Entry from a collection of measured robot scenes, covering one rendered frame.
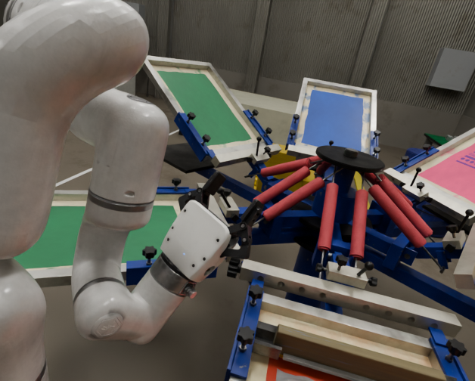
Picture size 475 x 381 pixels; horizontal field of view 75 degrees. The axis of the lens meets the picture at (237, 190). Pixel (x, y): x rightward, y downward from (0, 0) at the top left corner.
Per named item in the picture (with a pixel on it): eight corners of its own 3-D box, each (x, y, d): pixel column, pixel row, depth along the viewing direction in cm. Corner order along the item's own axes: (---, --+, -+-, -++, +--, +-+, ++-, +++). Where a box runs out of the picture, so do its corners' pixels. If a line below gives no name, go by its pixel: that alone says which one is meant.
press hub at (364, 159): (318, 391, 176) (410, 174, 120) (249, 370, 181) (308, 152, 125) (316, 336, 212) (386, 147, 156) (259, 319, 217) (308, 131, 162)
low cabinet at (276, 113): (209, 119, 765) (213, 85, 732) (296, 138, 727) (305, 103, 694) (177, 134, 602) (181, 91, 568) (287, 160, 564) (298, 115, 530)
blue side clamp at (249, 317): (242, 394, 74) (247, 375, 71) (222, 388, 75) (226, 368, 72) (260, 305, 101) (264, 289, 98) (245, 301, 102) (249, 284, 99)
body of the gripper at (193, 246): (181, 290, 45) (228, 229, 45) (144, 248, 50) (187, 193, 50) (206, 293, 51) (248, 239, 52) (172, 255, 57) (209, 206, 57)
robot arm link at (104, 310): (60, 298, 47) (63, 346, 39) (104, 242, 47) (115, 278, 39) (142, 322, 56) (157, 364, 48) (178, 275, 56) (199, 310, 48)
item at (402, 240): (436, 305, 116) (451, 280, 111) (235, 252, 126) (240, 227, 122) (387, 211, 190) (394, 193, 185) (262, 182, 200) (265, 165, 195)
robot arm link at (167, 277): (174, 302, 45) (186, 286, 45) (141, 263, 49) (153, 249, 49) (200, 302, 51) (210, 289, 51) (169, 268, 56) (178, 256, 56)
